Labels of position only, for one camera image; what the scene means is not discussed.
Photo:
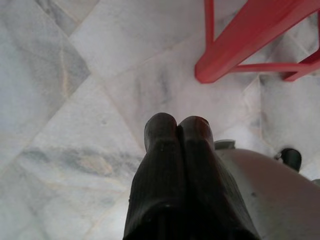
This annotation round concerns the black robot left foot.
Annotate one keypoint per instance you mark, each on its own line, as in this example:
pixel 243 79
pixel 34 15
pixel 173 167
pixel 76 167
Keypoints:
pixel 291 157

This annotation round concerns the silver robot left leg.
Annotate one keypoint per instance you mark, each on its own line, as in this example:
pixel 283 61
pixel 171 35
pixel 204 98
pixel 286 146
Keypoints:
pixel 275 187

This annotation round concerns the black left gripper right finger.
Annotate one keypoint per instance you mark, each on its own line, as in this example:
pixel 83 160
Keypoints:
pixel 207 180

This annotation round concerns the red plastic stool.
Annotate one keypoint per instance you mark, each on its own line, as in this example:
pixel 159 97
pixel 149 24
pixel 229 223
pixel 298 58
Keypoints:
pixel 225 60

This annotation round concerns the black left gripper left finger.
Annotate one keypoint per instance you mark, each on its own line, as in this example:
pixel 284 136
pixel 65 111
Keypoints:
pixel 160 175

